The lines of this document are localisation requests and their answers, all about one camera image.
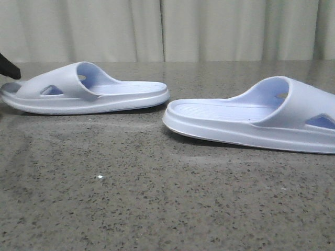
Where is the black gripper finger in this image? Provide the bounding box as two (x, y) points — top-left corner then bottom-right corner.
(0, 53), (21, 79)

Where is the light blue slipper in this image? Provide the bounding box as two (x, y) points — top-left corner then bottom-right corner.
(163, 76), (334, 154)
(1, 62), (170, 115)

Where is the pale green curtain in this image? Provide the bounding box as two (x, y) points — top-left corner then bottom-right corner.
(1, 1), (334, 62)

